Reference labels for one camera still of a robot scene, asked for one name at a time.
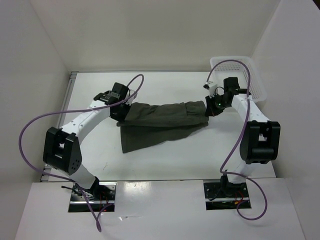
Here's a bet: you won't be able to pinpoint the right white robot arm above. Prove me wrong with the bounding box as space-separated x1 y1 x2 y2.
203 77 281 197

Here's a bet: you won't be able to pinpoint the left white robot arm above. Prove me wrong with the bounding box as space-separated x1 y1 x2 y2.
43 82 134 200

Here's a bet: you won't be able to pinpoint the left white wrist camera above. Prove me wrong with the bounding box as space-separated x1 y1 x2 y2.
125 89 138 106

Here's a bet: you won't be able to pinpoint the olive green shorts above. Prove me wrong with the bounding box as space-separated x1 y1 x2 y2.
117 101 209 154

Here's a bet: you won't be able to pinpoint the white plastic basket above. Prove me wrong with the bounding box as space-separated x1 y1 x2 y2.
209 56 267 103

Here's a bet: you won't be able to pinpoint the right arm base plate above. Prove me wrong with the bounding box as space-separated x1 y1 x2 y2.
203 181 252 211

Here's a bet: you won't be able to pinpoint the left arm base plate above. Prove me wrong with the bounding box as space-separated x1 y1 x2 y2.
66 183 117 213

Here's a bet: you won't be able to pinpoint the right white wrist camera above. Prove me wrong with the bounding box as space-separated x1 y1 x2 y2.
203 80 218 98

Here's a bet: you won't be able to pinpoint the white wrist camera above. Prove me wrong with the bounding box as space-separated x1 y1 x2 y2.
125 89 138 106
203 80 218 98

